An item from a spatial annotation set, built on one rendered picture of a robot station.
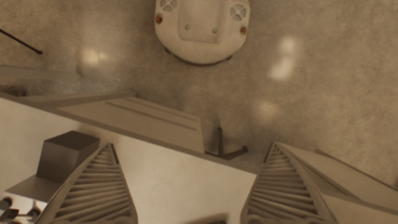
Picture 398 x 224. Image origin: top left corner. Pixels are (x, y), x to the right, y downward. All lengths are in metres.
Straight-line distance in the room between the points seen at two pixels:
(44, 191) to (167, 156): 0.20
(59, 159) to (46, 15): 1.52
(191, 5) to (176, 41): 0.25
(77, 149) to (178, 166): 0.19
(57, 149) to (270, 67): 1.32
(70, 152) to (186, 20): 0.86
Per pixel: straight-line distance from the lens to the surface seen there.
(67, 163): 0.35
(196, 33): 0.97
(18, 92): 1.81
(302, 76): 1.52
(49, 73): 1.31
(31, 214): 0.36
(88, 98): 0.82
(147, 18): 1.38
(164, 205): 0.42
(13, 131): 0.51
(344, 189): 0.88
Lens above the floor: 1.21
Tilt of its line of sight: 85 degrees down
